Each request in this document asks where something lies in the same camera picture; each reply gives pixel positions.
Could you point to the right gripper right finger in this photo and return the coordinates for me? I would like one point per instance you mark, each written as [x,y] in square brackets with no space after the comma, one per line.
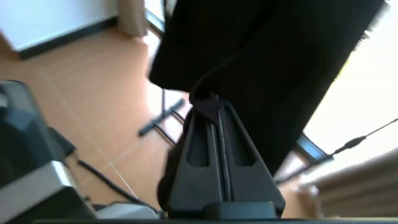
[258,186]

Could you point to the black garment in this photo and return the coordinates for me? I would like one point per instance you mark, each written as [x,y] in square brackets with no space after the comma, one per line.
[280,46]

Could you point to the black clothes rack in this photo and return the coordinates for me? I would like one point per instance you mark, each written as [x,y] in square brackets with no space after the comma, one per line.
[161,116]

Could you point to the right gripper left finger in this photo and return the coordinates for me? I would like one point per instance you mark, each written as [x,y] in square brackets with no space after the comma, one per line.
[192,183]

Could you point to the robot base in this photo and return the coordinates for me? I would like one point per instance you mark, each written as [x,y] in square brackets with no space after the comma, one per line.
[31,186]

